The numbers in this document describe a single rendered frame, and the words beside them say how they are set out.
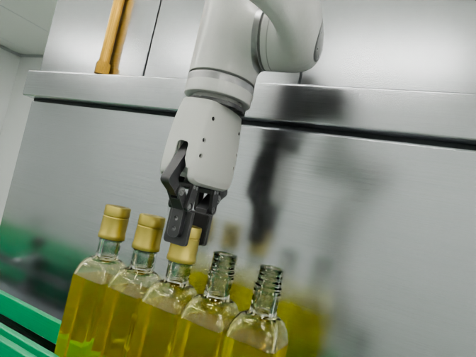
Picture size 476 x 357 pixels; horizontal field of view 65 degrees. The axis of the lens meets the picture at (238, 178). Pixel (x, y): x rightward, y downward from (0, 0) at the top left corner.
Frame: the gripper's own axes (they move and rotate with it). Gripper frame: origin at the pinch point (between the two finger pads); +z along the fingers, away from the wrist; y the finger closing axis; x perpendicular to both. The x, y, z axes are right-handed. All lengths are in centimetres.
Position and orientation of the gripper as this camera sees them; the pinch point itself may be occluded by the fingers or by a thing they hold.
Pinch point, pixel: (188, 227)
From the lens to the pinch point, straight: 46.6
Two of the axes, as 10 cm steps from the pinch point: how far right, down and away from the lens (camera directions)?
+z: -2.1, 9.8, -0.6
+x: 8.8, 1.6, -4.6
